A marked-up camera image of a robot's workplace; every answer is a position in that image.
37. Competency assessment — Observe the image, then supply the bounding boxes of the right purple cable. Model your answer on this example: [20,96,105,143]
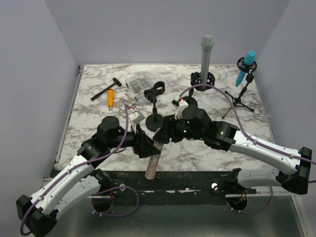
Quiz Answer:
[179,85,316,215]

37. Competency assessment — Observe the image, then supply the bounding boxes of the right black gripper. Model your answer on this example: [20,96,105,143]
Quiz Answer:
[154,113,205,143]

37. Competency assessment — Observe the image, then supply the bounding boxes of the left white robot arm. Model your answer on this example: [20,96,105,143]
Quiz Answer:
[16,116,160,237]

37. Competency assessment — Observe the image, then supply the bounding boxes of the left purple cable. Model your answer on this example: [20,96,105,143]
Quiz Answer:
[19,105,140,235]

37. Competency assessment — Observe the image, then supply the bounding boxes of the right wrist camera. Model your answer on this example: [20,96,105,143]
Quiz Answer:
[171,96,189,119]

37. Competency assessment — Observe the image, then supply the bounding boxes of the glitter handle microphone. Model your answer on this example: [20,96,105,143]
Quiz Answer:
[145,141,163,180]

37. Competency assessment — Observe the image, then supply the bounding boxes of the orange utility knife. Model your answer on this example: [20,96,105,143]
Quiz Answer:
[107,89,115,111]

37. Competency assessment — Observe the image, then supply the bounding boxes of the blue microphone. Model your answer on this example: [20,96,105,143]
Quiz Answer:
[235,51,257,87]

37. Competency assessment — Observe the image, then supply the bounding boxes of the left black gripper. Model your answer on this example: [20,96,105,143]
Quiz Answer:
[108,123,160,158]

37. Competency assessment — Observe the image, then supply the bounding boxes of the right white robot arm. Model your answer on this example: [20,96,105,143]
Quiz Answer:
[153,106,312,195]

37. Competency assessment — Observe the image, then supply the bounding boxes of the tall grey microphone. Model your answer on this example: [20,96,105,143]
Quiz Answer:
[200,36,214,84]

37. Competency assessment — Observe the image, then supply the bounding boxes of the black shock-mount mic stand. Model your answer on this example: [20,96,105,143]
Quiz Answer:
[176,72,215,106]

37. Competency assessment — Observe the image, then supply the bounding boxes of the black T-handle tool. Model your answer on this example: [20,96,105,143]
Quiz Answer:
[90,78,122,101]

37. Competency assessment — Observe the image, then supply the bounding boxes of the purple cable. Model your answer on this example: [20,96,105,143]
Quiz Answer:
[19,105,140,235]
[179,85,316,215]

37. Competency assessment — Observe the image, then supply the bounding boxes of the black round-base mic stand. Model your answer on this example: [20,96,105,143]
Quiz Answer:
[144,81,165,132]

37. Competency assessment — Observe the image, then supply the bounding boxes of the black tripod mic stand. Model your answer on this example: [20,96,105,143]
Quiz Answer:
[221,57,258,120]

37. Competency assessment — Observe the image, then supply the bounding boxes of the clear plastic screw box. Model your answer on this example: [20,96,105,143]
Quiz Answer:
[125,72,153,104]

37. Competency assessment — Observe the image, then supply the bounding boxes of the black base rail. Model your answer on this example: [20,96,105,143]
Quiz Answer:
[91,168,256,211]

